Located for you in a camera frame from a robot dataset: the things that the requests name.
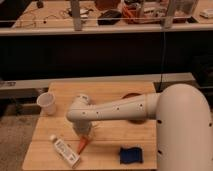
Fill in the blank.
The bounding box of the grey metal post left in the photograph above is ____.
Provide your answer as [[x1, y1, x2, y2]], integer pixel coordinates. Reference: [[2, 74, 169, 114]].
[[70, 0, 82, 31]]

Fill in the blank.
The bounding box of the blue sponge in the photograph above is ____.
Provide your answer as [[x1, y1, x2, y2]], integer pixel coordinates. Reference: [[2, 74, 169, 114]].
[[119, 147, 143, 164]]

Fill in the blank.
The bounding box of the brown clay bowl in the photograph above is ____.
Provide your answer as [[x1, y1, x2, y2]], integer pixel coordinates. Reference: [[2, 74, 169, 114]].
[[122, 93, 146, 125]]

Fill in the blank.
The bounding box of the black object on bench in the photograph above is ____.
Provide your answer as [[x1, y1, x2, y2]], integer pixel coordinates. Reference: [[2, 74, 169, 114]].
[[97, 10, 121, 25]]

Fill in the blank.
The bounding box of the black hanging cable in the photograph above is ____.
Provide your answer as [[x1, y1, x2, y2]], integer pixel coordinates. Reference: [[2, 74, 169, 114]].
[[158, 27, 168, 92]]

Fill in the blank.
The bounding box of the orange pepper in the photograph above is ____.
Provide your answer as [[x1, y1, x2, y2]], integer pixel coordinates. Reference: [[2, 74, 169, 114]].
[[77, 137, 89, 154]]

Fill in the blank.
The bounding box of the white plastic cup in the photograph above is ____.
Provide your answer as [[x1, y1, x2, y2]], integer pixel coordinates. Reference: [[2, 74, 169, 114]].
[[36, 92, 56, 115]]

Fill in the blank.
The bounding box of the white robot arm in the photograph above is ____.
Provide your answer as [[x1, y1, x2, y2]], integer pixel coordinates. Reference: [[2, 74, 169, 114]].
[[67, 84, 213, 171]]

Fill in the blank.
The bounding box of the white tube bottle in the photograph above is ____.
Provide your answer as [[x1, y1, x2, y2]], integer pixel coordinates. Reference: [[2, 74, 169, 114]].
[[50, 134, 80, 168]]

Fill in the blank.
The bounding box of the grey metal post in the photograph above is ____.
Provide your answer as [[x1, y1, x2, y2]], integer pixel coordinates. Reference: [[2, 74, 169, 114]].
[[70, 0, 82, 31], [163, 0, 176, 28]]

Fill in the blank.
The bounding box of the grey metal post right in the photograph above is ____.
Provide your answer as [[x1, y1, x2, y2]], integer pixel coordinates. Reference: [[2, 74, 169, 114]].
[[163, 0, 176, 28]]

